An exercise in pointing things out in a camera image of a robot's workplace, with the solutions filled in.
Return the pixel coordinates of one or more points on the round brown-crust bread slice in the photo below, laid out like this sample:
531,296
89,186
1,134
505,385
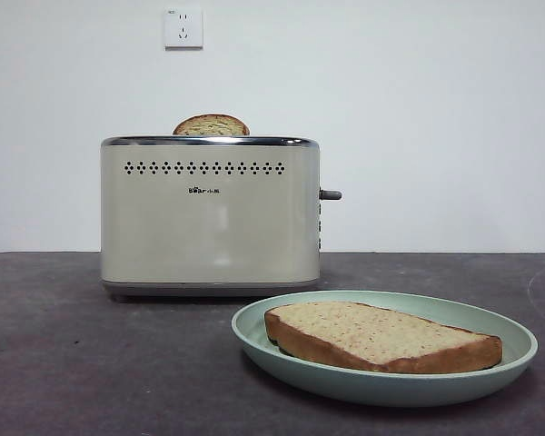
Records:
211,125

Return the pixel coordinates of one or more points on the square toast bread slice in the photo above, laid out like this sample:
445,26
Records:
372,333

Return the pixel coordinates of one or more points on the cream two-slot toaster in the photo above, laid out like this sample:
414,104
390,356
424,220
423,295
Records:
209,227

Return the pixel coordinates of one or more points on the pale green round plate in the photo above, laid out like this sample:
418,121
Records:
390,388

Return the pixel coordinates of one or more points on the grey toaster lever knob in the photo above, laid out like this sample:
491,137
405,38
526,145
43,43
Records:
331,195

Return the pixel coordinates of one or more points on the white wall power socket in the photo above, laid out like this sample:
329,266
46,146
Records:
184,28

